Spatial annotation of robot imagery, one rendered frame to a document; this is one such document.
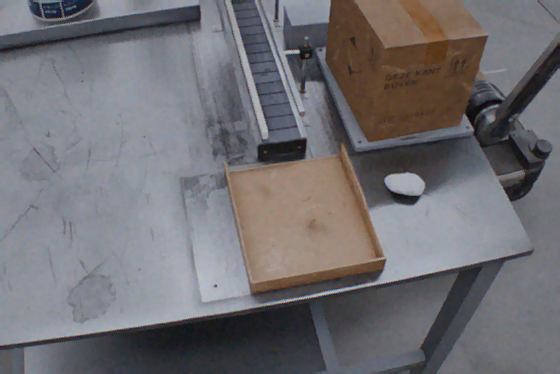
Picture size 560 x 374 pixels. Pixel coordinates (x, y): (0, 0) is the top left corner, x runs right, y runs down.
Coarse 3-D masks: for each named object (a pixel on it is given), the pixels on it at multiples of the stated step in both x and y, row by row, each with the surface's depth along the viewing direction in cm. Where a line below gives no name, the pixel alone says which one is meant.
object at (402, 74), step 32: (352, 0) 126; (384, 0) 126; (416, 0) 127; (448, 0) 128; (352, 32) 131; (384, 32) 119; (416, 32) 119; (448, 32) 120; (480, 32) 121; (352, 64) 135; (384, 64) 119; (416, 64) 121; (448, 64) 124; (352, 96) 140; (384, 96) 126; (416, 96) 129; (448, 96) 132; (384, 128) 134; (416, 128) 137
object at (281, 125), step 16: (224, 0) 165; (240, 16) 160; (256, 16) 161; (240, 32) 156; (256, 32) 156; (256, 48) 152; (256, 64) 148; (272, 64) 148; (256, 80) 144; (272, 80) 144; (272, 96) 141; (272, 112) 137; (288, 112) 137; (272, 128) 134; (288, 128) 134
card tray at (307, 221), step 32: (320, 160) 135; (256, 192) 129; (288, 192) 129; (320, 192) 129; (352, 192) 129; (256, 224) 124; (288, 224) 124; (320, 224) 124; (352, 224) 124; (256, 256) 119; (288, 256) 119; (320, 256) 119; (352, 256) 119; (384, 256) 115; (256, 288) 113
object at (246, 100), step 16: (256, 0) 166; (224, 16) 161; (224, 32) 163; (272, 48) 152; (240, 64) 148; (240, 80) 144; (240, 96) 147; (288, 96) 141; (256, 128) 134; (256, 144) 132; (272, 144) 132; (288, 144) 133; (304, 144) 134
